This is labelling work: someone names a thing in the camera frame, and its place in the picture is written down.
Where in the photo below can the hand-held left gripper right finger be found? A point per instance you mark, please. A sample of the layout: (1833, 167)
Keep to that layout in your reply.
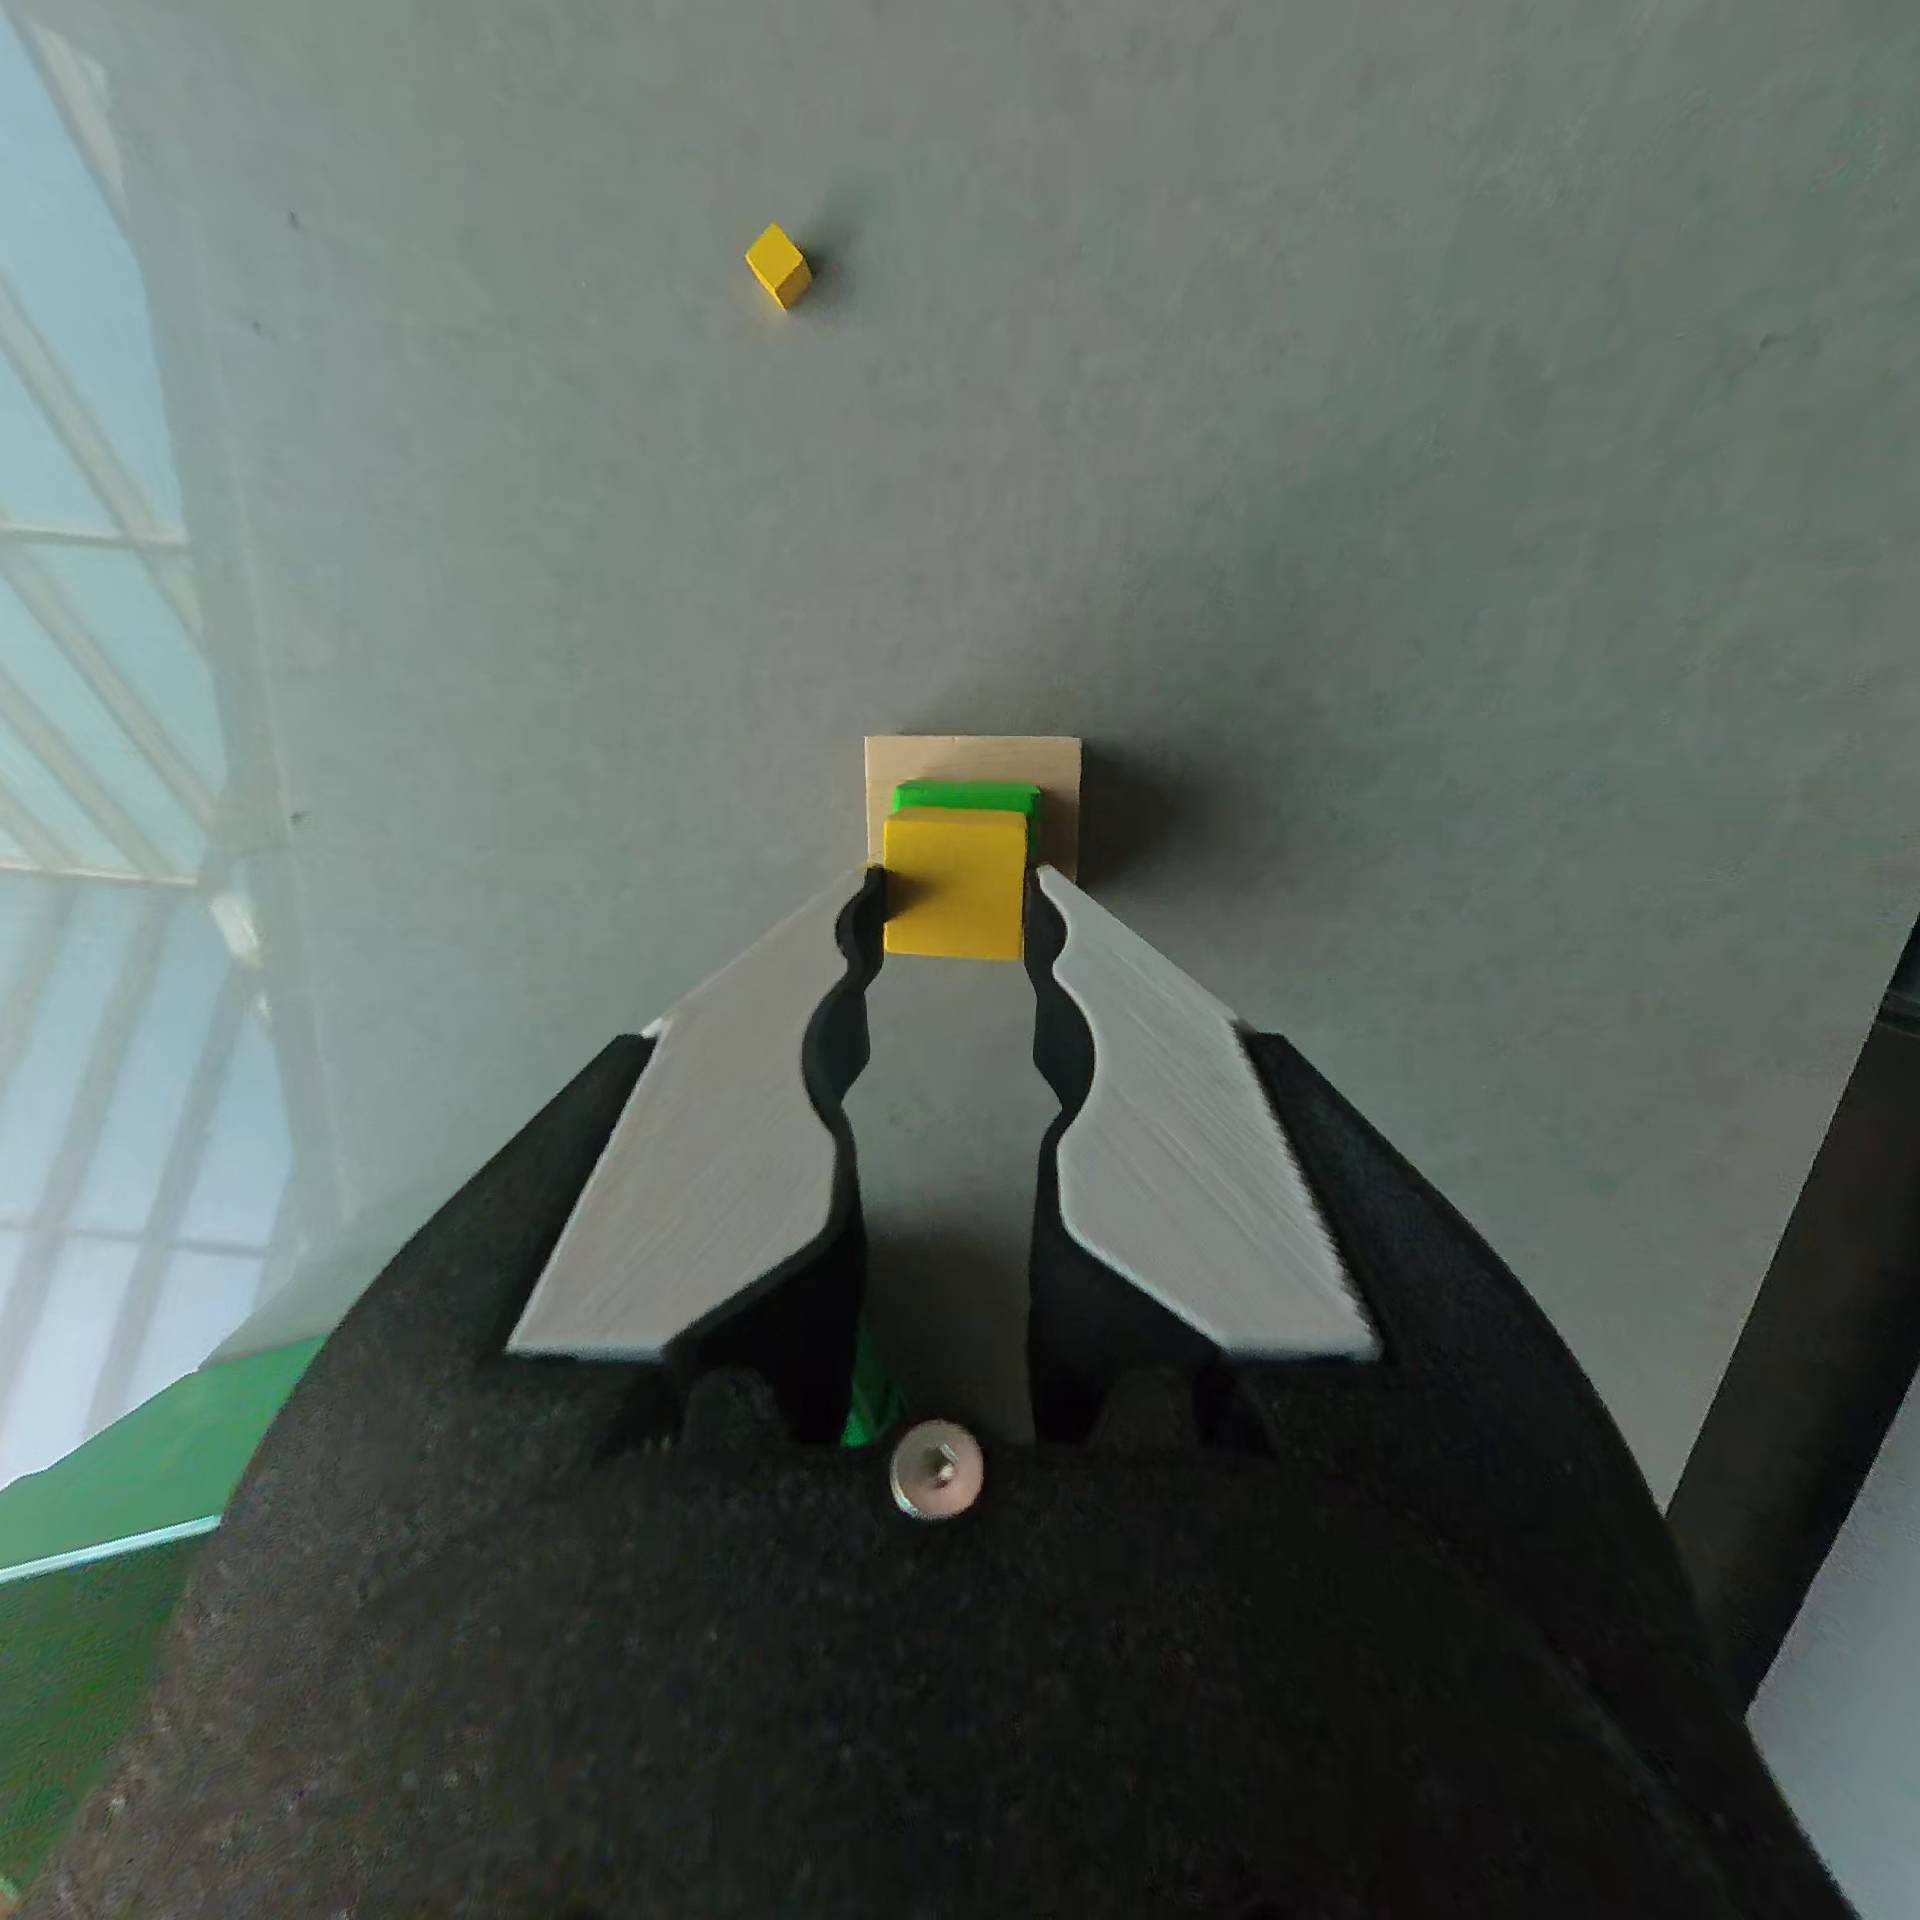
(1200, 1201)

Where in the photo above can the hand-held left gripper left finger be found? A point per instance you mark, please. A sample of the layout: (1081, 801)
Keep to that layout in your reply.
(690, 1201)

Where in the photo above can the large plain wooden cube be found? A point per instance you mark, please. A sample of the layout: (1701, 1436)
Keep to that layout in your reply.
(1059, 780)

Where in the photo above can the green wooden cube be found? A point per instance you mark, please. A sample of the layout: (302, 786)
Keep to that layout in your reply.
(960, 795)

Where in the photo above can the green plastic bin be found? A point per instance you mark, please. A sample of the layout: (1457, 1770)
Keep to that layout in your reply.
(119, 1453)

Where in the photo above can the tiny yellow wooden cube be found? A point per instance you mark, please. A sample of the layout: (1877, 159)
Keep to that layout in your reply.
(777, 267)

